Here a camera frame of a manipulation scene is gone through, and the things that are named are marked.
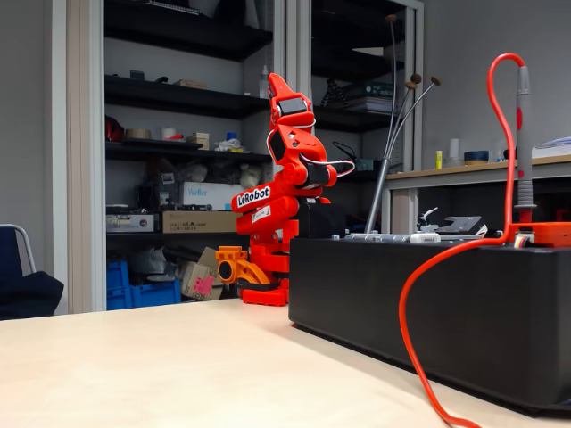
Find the grey hinged door panel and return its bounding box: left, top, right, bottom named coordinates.
left=343, top=231, right=412, bottom=243

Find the black knob with zip tie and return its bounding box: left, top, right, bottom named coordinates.
left=417, top=206, right=441, bottom=234

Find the red cable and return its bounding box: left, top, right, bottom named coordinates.
left=398, top=52, right=527, bottom=428

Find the grey test probe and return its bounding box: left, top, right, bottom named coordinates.
left=512, top=65, right=539, bottom=224

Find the grey metal storage shelving unit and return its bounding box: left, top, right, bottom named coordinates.
left=66, top=0, right=425, bottom=313

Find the small black flexible tripod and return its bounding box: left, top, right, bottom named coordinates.
left=319, top=78, right=345, bottom=109

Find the white crumpled cloth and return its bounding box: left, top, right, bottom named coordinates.
left=213, top=137, right=245, bottom=153

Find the white Weller box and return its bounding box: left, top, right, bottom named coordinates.
left=180, top=181, right=251, bottom=211

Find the thin rod round tip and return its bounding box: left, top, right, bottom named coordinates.
left=385, top=80, right=418, bottom=157
left=386, top=76, right=443, bottom=157
left=385, top=73, right=423, bottom=157
left=384, top=13, right=399, bottom=160

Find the long brown cardboard box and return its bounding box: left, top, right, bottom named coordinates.
left=161, top=210, right=244, bottom=235

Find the red shelf object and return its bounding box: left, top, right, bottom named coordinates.
left=105, top=115, right=126, bottom=143

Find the cardboard box pink sticker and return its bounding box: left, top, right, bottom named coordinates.
left=180, top=260, right=224, bottom=300

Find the wooden side desk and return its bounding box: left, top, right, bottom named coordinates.
left=384, top=153, right=571, bottom=191

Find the white printed carton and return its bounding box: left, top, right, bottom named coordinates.
left=105, top=213, right=155, bottom=234

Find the blue plastic crate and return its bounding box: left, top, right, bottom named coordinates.
left=105, top=260, right=130, bottom=291
left=105, top=279, right=182, bottom=311

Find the black task board box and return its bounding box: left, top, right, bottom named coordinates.
left=288, top=198, right=571, bottom=414

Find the paper stack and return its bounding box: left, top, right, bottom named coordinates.
left=533, top=136, right=571, bottom=158

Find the red display module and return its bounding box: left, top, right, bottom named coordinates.
left=507, top=221, right=571, bottom=249

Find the dark cloth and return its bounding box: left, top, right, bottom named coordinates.
left=0, top=270, right=65, bottom=321

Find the grey cable bundle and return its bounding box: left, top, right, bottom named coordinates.
left=363, top=155, right=390, bottom=235

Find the white display cable connector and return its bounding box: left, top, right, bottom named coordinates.
left=512, top=227, right=535, bottom=250

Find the blue chair metal frame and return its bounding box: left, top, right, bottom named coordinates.
left=0, top=224, right=37, bottom=277

